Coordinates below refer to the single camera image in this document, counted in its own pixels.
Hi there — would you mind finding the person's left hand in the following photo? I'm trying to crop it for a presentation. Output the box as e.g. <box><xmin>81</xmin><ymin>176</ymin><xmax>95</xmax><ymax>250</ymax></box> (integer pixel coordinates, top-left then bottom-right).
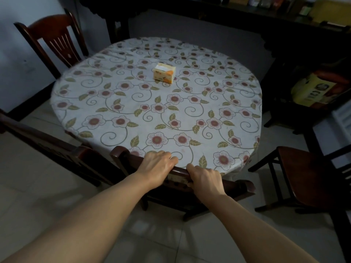
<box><xmin>135</xmin><ymin>150</ymin><xmax>179</xmax><ymax>190</ymax></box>

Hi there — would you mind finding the person's right hand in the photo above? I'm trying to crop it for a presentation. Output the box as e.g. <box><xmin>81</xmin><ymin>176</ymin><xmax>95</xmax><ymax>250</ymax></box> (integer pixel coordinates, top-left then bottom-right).
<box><xmin>186</xmin><ymin>163</ymin><xmax>227</xmax><ymax>201</ymax></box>

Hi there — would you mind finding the dark wooden chair with worn rail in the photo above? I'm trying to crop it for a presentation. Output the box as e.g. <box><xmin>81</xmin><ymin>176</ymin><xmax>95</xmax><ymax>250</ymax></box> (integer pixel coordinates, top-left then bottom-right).
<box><xmin>110</xmin><ymin>146</ymin><xmax>256</xmax><ymax>222</ymax></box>

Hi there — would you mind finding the person's right forearm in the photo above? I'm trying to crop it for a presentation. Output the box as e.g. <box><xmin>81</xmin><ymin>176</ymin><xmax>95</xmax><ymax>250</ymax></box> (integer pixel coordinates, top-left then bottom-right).
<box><xmin>204</xmin><ymin>193</ymin><xmax>320</xmax><ymax>263</ymax></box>

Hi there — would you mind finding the person's left forearm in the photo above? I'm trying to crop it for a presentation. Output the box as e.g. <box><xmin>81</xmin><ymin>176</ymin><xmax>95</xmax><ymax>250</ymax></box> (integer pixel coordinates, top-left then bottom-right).
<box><xmin>0</xmin><ymin>172</ymin><xmax>154</xmax><ymax>263</ymax></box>

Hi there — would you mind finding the floral tablecloth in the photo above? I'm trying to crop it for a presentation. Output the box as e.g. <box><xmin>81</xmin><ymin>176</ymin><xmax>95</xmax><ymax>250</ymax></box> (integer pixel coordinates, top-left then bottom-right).
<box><xmin>50</xmin><ymin>37</ymin><xmax>263</xmax><ymax>173</ymax></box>

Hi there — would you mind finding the orange and white tissue pack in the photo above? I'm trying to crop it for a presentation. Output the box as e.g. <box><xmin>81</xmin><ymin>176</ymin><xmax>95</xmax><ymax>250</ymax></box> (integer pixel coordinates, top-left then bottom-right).
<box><xmin>153</xmin><ymin>62</ymin><xmax>176</xmax><ymax>84</ymax></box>

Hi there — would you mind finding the yellow cardboard box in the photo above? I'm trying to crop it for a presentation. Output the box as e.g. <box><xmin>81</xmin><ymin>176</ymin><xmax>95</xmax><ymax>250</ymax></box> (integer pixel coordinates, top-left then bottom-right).
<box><xmin>291</xmin><ymin>70</ymin><xmax>351</xmax><ymax>108</ymax></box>

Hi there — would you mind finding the wooden chair with slatted back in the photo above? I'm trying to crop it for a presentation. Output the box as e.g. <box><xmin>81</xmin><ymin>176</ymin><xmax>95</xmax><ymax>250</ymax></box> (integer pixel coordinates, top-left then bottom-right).
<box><xmin>14</xmin><ymin>9</ymin><xmax>89</xmax><ymax>80</ymax></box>

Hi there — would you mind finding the dark wooden sideboard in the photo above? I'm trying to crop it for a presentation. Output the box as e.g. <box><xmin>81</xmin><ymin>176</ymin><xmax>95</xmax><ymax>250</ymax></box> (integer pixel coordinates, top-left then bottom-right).
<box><xmin>77</xmin><ymin>0</ymin><xmax>351</xmax><ymax>134</ymax></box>

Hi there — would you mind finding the row of items on sideboard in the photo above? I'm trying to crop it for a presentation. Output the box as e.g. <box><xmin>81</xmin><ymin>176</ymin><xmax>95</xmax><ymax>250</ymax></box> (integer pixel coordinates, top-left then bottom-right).
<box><xmin>228</xmin><ymin>0</ymin><xmax>312</xmax><ymax>16</ymax></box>

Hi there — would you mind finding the yellow padded envelope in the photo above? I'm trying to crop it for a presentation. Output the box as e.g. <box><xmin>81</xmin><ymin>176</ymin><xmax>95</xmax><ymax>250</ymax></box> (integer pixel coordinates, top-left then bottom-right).
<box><xmin>309</xmin><ymin>0</ymin><xmax>351</xmax><ymax>27</ymax></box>

